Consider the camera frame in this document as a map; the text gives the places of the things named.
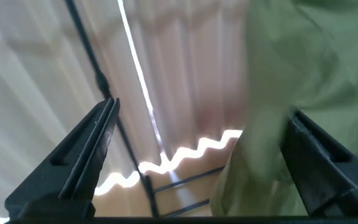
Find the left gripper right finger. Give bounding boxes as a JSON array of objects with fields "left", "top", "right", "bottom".
[{"left": 280, "top": 107, "right": 358, "bottom": 218}]

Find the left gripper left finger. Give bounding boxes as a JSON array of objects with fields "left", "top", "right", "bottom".
[{"left": 4, "top": 97, "right": 121, "bottom": 219}]

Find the beige curtain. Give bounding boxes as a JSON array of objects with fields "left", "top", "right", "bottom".
[{"left": 0, "top": 0, "right": 251, "bottom": 218}]

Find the black clothes rack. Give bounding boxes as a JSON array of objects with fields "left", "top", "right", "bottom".
[{"left": 64, "top": 0, "right": 226, "bottom": 218}]

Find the green long-sleeved shirt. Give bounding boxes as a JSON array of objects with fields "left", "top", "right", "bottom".
[{"left": 209, "top": 0, "right": 358, "bottom": 217}]

